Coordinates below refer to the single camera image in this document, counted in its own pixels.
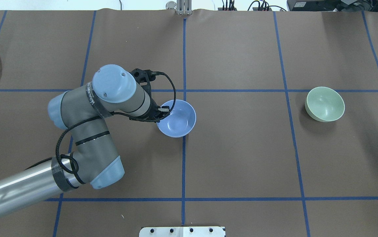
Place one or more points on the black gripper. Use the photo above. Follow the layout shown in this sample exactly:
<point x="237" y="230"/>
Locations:
<point x="154" y="112"/>

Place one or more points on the blue bowl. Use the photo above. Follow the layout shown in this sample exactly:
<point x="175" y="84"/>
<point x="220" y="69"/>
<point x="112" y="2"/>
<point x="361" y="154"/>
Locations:
<point x="180" y="121"/>

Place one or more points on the green bowl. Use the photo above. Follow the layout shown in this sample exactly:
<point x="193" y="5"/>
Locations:
<point x="324" y="104"/>

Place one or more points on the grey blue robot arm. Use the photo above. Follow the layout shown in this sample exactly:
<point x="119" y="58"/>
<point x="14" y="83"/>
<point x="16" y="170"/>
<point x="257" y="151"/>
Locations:
<point x="85" y="152"/>

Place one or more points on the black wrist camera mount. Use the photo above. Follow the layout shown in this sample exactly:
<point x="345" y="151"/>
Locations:
<point x="144" y="79"/>

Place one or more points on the aluminium frame post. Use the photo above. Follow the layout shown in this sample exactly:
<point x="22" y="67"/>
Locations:
<point x="184" y="7"/>

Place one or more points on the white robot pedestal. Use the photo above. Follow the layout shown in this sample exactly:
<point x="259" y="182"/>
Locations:
<point x="183" y="231"/>

